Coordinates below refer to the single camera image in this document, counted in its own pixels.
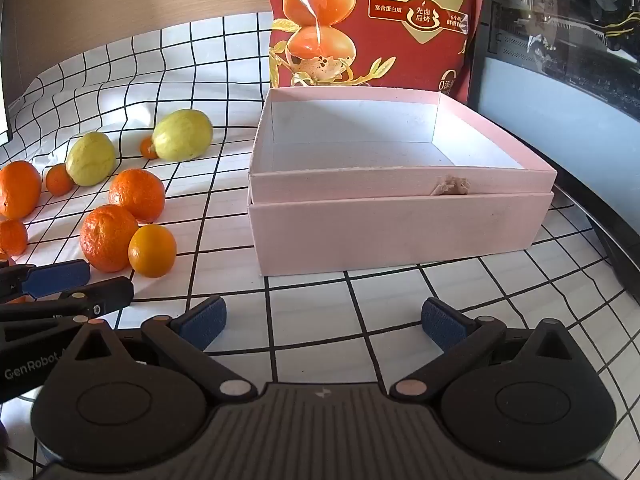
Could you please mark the pink cardboard box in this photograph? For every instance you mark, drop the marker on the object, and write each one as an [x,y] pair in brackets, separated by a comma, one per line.
[375,230]

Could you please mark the red snack bag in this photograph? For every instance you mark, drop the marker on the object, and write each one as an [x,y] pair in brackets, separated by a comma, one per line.
[390,50]

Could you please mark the small green pear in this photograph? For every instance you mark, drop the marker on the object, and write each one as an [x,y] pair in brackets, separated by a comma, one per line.
[91,159]

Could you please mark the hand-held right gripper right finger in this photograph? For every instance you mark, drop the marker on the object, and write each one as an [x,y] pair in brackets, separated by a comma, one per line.
[442,322]

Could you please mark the small orange mandarin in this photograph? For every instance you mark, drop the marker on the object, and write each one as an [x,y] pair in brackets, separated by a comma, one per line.
[58,181]
[147,149]

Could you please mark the white checked tablecloth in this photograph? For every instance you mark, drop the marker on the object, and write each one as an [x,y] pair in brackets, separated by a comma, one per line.
[310,306]

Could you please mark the black monitor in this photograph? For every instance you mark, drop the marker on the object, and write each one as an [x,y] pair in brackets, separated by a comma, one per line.
[4,85]

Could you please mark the large green pear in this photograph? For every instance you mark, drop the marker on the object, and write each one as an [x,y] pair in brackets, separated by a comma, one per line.
[182,135]

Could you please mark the black glass computer case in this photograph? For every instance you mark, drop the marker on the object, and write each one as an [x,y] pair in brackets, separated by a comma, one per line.
[550,125]

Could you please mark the small yellow orange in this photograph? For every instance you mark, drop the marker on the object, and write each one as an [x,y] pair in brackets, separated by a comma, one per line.
[152,251]

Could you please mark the large orange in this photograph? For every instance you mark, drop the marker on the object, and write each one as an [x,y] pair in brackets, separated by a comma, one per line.
[17,190]

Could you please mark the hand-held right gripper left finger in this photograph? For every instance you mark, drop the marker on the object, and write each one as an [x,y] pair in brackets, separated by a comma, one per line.
[202,324]

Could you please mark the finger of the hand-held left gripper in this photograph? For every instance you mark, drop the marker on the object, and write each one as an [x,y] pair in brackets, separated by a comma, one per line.
[110,294]
[55,276]

